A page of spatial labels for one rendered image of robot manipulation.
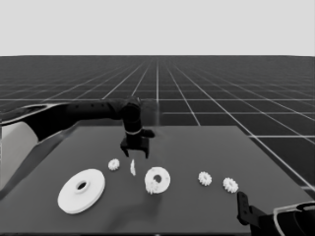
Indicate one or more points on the small white toothed gear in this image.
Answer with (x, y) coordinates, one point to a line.
(154, 188)
(207, 179)
(116, 165)
(233, 186)

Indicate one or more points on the large thick white disc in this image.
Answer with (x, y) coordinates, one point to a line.
(88, 198)

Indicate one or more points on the small thin white T-shaped piece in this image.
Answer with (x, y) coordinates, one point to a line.
(132, 167)

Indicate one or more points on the white round carrier with pins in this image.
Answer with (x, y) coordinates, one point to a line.
(165, 175)

